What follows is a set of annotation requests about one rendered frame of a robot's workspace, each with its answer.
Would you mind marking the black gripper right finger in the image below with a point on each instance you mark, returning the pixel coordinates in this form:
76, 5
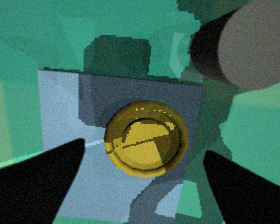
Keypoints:
242, 196

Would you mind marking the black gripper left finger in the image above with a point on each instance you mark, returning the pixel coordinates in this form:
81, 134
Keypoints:
32, 191

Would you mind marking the yellow plate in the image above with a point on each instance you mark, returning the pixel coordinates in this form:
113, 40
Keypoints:
146, 139

